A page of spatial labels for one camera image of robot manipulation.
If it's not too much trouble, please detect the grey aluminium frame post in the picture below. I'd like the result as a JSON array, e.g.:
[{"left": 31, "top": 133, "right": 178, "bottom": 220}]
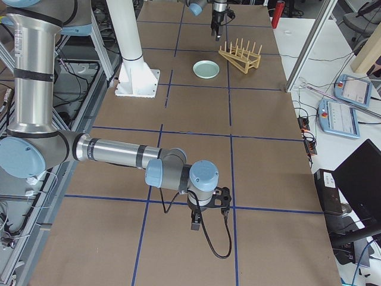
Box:
[{"left": 285, "top": 0, "right": 338, "bottom": 92}]

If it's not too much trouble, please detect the black power strip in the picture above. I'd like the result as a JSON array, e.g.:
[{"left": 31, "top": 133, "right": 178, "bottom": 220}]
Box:
[{"left": 297, "top": 116, "right": 317, "bottom": 157}]

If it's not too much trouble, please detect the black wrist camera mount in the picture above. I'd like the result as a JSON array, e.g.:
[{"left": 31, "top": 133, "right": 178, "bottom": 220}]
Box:
[{"left": 207, "top": 186, "right": 232, "bottom": 215}]

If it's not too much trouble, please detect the black electronics box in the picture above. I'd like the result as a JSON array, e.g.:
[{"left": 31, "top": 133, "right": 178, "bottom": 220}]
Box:
[{"left": 314, "top": 169, "right": 352, "bottom": 216}]

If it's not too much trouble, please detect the red metal bottle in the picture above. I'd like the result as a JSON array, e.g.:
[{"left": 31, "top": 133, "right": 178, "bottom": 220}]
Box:
[{"left": 271, "top": 1, "right": 285, "bottom": 29}]

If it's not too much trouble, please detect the black monitor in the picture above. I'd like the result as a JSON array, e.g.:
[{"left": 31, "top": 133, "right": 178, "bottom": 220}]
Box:
[{"left": 333, "top": 139, "right": 380, "bottom": 226}]

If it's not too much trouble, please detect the blue teach pendant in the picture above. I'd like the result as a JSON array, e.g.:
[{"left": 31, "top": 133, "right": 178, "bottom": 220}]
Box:
[
  {"left": 318, "top": 99, "right": 360, "bottom": 139},
  {"left": 334, "top": 74, "right": 371, "bottom": 108}
]

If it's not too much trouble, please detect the light green round plate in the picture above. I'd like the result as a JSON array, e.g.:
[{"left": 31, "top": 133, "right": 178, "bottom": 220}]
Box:
[{"left": 193, "top": 60, "right": 220, "bottom": 79}]

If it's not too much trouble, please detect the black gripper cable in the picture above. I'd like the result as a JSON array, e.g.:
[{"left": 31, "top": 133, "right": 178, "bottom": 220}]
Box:
[{"left": 160, "top": 187, "right": 233, "bottom": 259}]

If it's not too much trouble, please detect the wooden plate rack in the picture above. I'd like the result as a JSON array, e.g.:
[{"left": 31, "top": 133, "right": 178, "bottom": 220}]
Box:
[{"left": 218, "top": 38, "right": 263, "bottom": 74}]

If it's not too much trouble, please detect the blue teach pendant near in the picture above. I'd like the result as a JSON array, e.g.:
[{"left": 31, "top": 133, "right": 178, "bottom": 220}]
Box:
[{"left": 318, "top": 99, "right": 360, "bottom": 139}]

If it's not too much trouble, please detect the aluminium side frame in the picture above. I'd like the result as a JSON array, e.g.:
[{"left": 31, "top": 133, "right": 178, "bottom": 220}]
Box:
[{"left": 0, "top": 11, "right": 117, "bottom": 281}]

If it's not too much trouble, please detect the blue teach pendant far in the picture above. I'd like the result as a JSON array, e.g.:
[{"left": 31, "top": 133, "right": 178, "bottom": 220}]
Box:
[{"left": 334, "top": 74, "right": 371, "bottom": 108}]

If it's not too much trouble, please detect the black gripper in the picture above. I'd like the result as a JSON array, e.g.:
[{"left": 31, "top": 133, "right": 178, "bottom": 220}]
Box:
[
  {"left": 187, "top": 199, "right": 218, "bottom": 231},
  {"left": 211, "top": 9, "right": 225, "bottom": 41}
]

